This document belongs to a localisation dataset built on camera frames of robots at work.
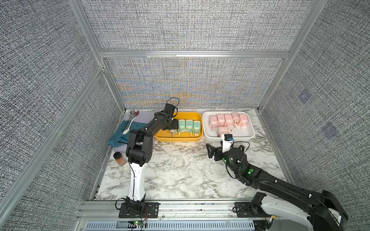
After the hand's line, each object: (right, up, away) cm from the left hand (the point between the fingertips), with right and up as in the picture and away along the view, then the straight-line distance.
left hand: (175, 124), depth 101 cm
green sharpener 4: (+15, -3, -1) cm, 15 cm away
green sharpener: (-1, -5, -4) cm, 6 cm away
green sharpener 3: (+10, -1, -1) cm, 10 cm away
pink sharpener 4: (+44, +5, +3) cm, 44 cm away
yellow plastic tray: (-7, -8, -1) cm, 11 cm away
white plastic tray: (+52, -7, +3) cm, 52 cm away
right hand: (+22, -8, -24) cm, 34 cm away
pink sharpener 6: (+33, -4, -3) cm, 33 cm away
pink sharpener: (+27, +2, +2) cm, 27 cm away
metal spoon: (-34, +8, +13) cm, 38 cm away
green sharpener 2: (+5, -1, -3) cm, 6 cm away
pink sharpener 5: (+49, +2, +2) cm, 49 cm away
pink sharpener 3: (+38, +2, +2) cm, 38 cm away
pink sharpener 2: (+33, +4, +2) cm, 33 cm away
